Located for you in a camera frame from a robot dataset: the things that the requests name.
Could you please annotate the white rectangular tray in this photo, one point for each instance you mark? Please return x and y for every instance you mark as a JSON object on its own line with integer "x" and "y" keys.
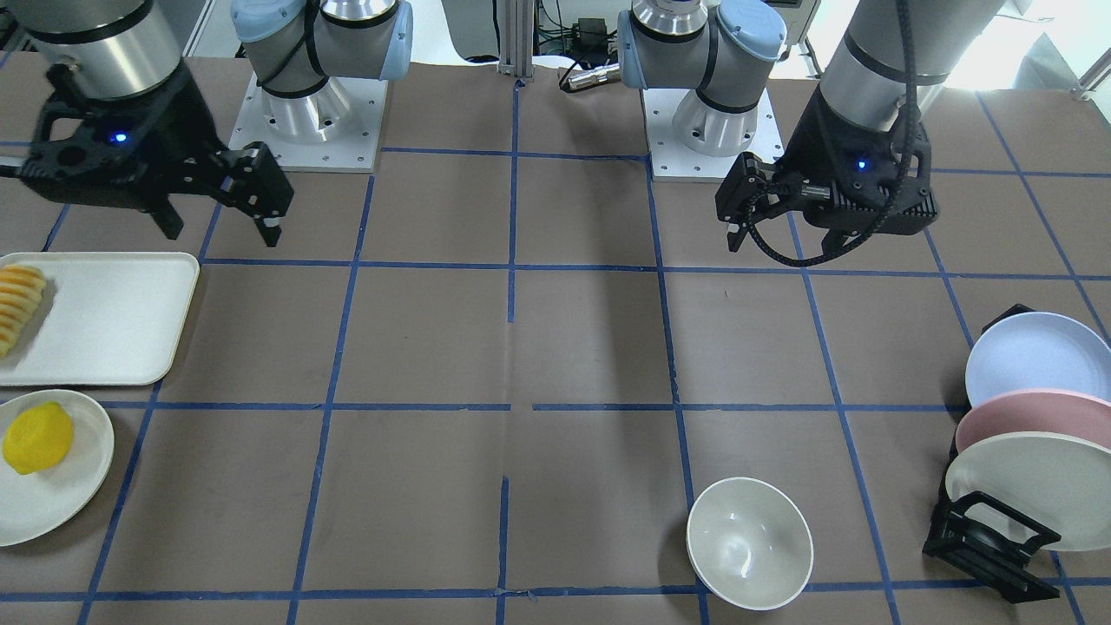
{"x": 107, "y": 318}

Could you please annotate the sliced yellow bread loaf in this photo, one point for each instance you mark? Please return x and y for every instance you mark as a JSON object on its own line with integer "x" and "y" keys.
{"x": 22, "y": 288}

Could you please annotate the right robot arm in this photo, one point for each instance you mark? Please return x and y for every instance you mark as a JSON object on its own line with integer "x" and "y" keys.
{"x": 124, "y": 48}

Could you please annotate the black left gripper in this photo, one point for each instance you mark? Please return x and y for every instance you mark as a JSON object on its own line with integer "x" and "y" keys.
{"x": 804, "y": 161}

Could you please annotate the cream plate in rack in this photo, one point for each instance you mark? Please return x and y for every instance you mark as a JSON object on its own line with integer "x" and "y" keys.
{"x": 1060, "y": 481}

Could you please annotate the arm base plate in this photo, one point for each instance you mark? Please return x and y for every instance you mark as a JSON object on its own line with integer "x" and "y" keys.
{"x": 304, "y": 143}
{"x": 689, "y": 142}

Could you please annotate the white ceramic bowl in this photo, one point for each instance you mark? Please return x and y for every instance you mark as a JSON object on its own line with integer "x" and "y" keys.
{"x": 749, "y": 544}

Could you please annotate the black dish rack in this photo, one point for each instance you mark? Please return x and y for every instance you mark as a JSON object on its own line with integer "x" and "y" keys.
{"x": 985, "y": 554}

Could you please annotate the white round plate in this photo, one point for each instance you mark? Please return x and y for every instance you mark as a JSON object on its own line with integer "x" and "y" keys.
{"x": 34, "y": 504}

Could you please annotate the pink plate in rack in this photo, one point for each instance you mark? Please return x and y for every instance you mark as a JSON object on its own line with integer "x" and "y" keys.
{"x": 1057, "y": 411}

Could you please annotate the light blue plate in rack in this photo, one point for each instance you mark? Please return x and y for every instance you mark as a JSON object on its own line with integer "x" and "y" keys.
{"x": 1037, "y": 350}

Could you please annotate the silver cylindrical connector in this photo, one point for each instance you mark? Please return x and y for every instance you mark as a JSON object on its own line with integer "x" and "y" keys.
{"x": 576, "y": 79}

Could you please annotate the aluminium frame post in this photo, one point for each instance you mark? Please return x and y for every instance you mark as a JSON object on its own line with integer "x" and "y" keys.
{"x": 516, "y": 34}

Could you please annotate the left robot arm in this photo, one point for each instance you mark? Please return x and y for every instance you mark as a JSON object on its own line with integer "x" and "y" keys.
{"x": 892, "y": 54}

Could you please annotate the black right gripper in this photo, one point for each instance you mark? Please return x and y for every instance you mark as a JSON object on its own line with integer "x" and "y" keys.
{"x": 189, "y": 130}

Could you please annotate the yellow lemon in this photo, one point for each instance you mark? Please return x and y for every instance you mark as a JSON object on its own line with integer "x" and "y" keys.
{"x": 38, "y": 438}

